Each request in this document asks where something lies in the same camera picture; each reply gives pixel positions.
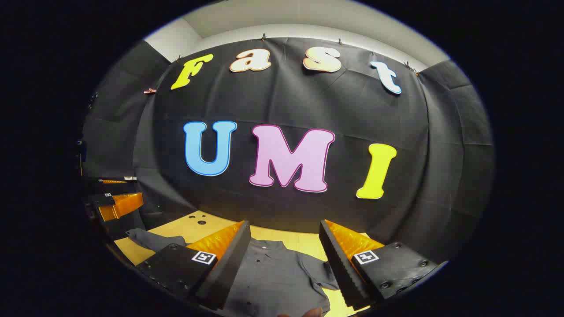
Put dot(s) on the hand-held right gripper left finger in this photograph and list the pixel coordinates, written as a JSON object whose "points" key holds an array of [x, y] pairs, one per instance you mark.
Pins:
{"points": [[220, 273]]}

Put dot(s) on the grey shirt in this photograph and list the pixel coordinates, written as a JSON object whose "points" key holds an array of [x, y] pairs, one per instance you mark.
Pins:
{"points": [[282, 273]]}

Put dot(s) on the black backdrop cloth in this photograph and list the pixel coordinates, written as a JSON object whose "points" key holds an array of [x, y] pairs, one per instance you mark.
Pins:
{"points": [[308, 101]]}

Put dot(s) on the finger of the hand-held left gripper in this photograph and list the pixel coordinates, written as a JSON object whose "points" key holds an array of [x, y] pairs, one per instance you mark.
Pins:
{"points": [[112, 181], [125, 204]]}

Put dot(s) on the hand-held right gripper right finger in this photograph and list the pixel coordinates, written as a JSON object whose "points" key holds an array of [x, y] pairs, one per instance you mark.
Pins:
{"points": [[348, 277]]}

